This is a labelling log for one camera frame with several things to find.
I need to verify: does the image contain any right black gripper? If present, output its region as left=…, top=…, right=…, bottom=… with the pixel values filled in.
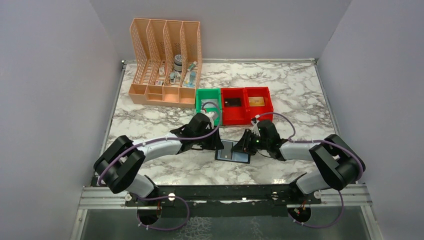
left=232, top=128, right=270, bottom=154

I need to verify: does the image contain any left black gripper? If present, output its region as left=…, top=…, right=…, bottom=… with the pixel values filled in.
left=193, top=125, right=224, bottom=151

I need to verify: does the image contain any black leather card holder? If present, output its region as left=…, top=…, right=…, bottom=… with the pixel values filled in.
left=214, top=139, right=251, bottom=164

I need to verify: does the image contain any black card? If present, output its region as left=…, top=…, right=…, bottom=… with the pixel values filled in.
left=224, top=98, right=242, bottom=108
left=217, top=140, right=235, bottom=161

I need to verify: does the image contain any green plastic bin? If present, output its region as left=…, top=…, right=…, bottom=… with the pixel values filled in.
left=195, top=88, right=223, bottom=126

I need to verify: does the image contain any red plastic bin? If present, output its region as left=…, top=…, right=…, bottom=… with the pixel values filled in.
left=245, top=86, right=274, bottom=119
left=220, top=88, right=247, bottom=126

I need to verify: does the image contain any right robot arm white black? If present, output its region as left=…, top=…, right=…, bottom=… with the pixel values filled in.
left=231, top=120, right=366, bottom=204

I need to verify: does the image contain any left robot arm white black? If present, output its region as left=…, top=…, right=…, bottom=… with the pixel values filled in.
left=93, top=110, right=224, bottom=206

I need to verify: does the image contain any silver card in green bin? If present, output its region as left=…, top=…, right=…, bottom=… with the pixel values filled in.
left=200, top=98, right=219, bottom=108

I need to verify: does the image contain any black card in red bin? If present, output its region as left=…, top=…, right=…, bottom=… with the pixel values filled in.
left=224, top=98, right=242, bottom=108

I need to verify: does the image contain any gold card in red bin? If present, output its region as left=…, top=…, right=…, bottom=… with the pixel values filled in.
left=248, top=96, right=265, bottom=107

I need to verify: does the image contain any blue packaged item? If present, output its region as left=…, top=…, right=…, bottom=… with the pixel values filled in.
left=182, top=61, right=198, bottom=88

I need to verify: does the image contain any round grey tin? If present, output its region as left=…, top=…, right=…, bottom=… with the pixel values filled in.
left=173, top=54, right=183, bottom=73

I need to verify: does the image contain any peach plastic file organizer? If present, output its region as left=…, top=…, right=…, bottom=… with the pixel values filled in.
left=128, top=18, right=203, bottom=108

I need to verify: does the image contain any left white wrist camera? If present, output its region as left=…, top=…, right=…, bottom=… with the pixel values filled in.
left=201, top=110, right=219, bottom=130

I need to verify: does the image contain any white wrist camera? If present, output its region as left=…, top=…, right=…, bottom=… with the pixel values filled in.
left=250, top=118, right=260, bottom=136
left=201, top=110, right=219, bottom=130

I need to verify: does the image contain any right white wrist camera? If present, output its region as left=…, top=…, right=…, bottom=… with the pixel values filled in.
left=250, top=118, right=260, bottom=136

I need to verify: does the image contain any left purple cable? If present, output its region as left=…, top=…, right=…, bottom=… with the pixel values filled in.
left=96, top=101, right=222, bottom=232

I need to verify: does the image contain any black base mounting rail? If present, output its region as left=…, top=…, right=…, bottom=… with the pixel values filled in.
left=125, top=184, right=322, bottom=218

